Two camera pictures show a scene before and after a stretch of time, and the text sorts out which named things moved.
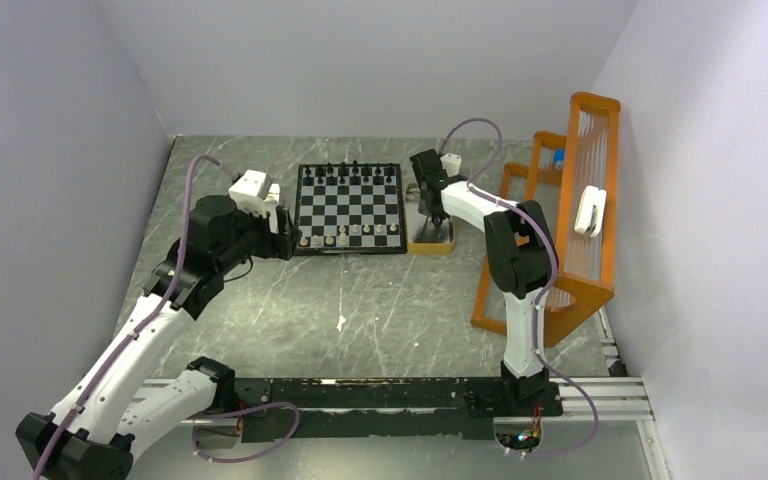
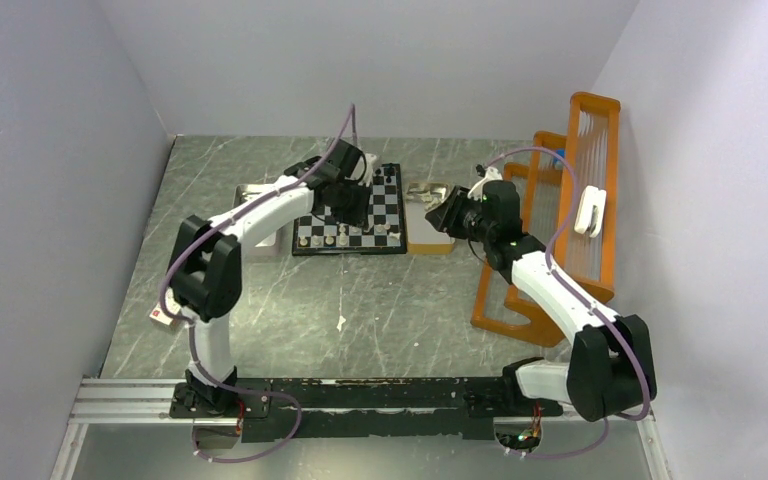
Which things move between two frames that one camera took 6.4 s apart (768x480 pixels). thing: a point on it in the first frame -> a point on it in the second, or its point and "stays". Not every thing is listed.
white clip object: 591,196 stays
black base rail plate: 456,408 stays
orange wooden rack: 571,180 stays
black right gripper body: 430,210 -> 469,222
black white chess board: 351,209 stays
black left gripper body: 261,241 -> 351,203
